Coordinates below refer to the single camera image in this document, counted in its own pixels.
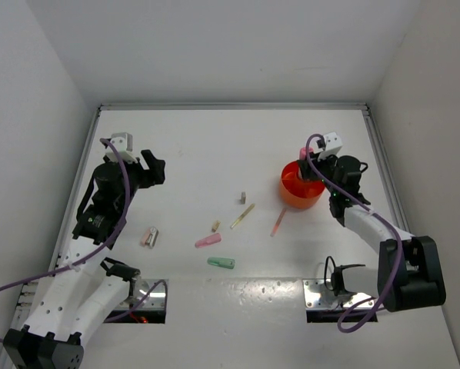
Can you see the orange round divided container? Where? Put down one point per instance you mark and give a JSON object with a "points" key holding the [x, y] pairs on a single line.
{"points": [[297, 193]]}

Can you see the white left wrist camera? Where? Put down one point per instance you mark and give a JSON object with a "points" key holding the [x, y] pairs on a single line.
{"points": [[123, 144]]}

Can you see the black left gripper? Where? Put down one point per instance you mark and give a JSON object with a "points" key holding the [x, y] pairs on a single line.
{"points": [[155, 165]]}

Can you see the yellow highlighter pen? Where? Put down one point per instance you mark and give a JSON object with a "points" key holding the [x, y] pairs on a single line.
{"points": [[242, 215]]}

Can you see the metal base plate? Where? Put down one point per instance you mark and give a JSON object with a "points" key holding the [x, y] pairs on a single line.
{"points": [[318, 298], [154, 298]]}

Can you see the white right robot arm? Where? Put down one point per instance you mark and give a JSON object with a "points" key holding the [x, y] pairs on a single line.
{"points": [[409, 275]]}

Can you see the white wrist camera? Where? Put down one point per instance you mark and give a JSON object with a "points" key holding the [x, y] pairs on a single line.
{"points": [[123, 144], [330, 144]]}

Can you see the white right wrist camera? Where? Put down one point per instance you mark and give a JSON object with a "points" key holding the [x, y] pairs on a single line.
{"points": [[330, 144]]}

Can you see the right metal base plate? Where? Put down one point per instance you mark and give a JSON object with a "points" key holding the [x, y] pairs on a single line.
{"points": [[318, 298]]}

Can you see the small tan eraser block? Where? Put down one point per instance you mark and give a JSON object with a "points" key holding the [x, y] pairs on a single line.
{"points": [[215, 226]]}

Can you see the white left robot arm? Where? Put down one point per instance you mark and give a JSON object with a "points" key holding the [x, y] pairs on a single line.
{"points": [[91, 284]]}

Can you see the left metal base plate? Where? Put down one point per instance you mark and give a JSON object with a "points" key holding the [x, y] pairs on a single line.
{"points": [[154, 298]]}

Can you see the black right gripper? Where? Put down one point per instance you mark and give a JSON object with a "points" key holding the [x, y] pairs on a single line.
{"points": [[331, 159]]}

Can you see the pink round eraser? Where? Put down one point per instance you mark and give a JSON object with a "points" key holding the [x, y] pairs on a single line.
{"points": [[304, 153]]}

